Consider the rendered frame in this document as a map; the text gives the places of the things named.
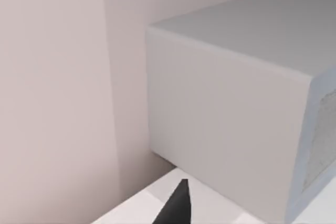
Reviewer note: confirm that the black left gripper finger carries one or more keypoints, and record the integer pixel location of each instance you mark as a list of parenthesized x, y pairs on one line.
[(178, 205)]

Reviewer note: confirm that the pale microwave oven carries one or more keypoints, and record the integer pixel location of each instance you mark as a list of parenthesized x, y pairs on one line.
[(225, 119)]

